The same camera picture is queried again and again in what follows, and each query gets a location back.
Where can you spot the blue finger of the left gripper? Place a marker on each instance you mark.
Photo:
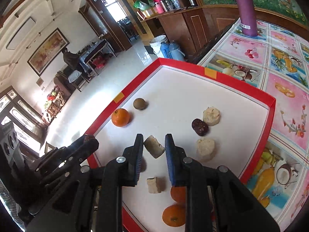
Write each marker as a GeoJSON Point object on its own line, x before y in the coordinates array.
{"type": "Point", "coordinates": [55, 157]}
{"type": "Point", "coordinates": [73, 162]}

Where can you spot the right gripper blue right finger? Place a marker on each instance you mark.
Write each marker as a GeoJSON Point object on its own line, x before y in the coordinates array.
{"type": "Point", "coordinates": [174, 158]}

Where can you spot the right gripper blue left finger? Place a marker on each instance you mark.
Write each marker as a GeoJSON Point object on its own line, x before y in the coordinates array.
{"type": "Point", "coordinates": [134, 157]}

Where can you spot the beige cake cube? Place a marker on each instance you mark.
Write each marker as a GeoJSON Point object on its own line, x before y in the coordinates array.
{"type": "Point", "coordinates": [154, 147]}
{"type": "Point", "coordinates": [156, 185]}

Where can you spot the tall beige cake cylinder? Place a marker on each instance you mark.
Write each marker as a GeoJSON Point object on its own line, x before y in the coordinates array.
{"type": "Point", "coordinates": [205, 148]}

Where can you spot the large orange mandarin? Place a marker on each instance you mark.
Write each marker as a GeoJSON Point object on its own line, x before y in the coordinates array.
{"type": "Point", "coordinates": [178, 194]}

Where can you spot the dark red date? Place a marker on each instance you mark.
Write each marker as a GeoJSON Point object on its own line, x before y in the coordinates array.
{"type": "Point", "coordinates": [200, 127]}

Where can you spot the small orange mandarin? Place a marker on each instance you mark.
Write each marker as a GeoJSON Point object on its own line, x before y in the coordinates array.
{"type": "Point", "coordinates": [120, 117]}

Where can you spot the brown kiwi front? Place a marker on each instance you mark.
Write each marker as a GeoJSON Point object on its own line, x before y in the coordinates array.
{"type": "Point", "coordinates": [140, 104]}

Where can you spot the red tray white inside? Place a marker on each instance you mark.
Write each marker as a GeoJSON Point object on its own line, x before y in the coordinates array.
{"type": "Point", "coordinates": [177, 93]}

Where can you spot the round beige cake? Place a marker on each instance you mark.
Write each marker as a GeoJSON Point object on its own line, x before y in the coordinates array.
{"type": "Point", "coordinates": [211, 116]}

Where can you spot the person in dark clothes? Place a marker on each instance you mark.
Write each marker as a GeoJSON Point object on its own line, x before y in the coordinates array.
{"type": "Point", "coordinates": [72, 60]}

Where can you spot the table with blue cloth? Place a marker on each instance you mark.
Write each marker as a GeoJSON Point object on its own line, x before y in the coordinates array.
{"type": "Point", "coordinates": [98, 47]}

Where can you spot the light blue thermos jug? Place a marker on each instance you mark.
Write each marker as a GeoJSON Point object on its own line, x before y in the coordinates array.
{"type": "Point", "coordinates": [175, 52]}

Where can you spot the white plastic bucket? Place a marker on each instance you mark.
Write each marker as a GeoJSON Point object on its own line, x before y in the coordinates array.
{"type": "Point", "coordinates": [155, 44]}

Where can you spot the wooden sideboard cabinet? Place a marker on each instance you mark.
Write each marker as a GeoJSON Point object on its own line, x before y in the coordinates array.
{"type": "Point", "coordinates": [193, 28]}

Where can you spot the colourful fruit print tablecloth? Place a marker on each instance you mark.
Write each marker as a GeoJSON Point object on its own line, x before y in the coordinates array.
{"type": "Point", "coordinates": [275, 61]}

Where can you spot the green bag on sideboard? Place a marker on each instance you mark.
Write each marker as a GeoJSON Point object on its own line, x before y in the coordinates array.
{"type": "Point", "coordinates": [141, 5]}

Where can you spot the pink bottle on sideboard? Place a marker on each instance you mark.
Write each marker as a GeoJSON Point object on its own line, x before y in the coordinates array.
{"type": "Point", "coordinates": [158, 6]}

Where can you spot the purple thermos bottle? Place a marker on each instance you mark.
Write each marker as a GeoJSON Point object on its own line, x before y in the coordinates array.
{"type": "Point", "coordinates": [248, 19]}

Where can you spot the framed wall painting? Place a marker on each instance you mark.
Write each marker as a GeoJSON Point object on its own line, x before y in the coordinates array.
{"type": "Point", "coordinates": [47, 51]}

